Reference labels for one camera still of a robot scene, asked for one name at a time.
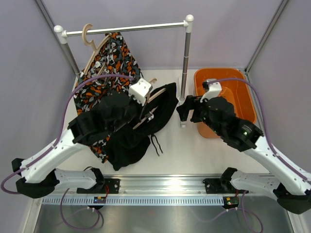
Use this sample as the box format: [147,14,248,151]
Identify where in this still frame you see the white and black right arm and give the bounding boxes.
[176,96,311,215]

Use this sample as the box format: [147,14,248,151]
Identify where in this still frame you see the silver clothes rack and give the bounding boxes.
[53,14,195,129]

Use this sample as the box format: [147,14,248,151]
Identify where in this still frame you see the wooden hanger with camo shorts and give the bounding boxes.
[80,24,110,77]

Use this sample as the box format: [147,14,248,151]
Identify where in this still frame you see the orange plastic basket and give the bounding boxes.
[194,67,257,123]

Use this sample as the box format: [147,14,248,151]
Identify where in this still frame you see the black shorts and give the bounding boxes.
[105,83,178,171]

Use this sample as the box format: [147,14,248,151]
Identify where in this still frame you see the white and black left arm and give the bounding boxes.
[12,91,146,199]

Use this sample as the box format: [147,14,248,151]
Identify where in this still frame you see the orange camouflage shorts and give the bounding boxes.
[73,32,144,164]

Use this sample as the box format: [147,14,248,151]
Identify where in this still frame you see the purple floor cable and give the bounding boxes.
[59,188,104,231]
[191,190,263,233]

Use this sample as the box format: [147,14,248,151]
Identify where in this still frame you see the purple floor cable left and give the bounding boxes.
[59,188,104,231]

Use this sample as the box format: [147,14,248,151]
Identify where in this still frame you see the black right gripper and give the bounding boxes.
[176,95,224,136]

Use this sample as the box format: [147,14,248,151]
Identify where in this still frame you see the white slotted cable duct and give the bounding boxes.
[42,196,224,206]

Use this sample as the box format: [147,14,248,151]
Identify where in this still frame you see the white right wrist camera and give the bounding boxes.
[200,79,222,103]

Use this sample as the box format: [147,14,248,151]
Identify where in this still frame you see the purple floor cable right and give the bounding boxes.
[191,190,263,233]

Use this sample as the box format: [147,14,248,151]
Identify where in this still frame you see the aluminium mounting rail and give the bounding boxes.
[43,175,274,198]

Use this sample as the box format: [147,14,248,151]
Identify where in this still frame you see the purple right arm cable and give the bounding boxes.
[202,76,311,183]

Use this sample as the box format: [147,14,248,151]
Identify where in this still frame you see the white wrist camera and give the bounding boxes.
[128,78,153,106]
[200,79,222,103]

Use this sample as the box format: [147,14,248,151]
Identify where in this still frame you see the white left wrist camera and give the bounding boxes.
[128,78,153,106]

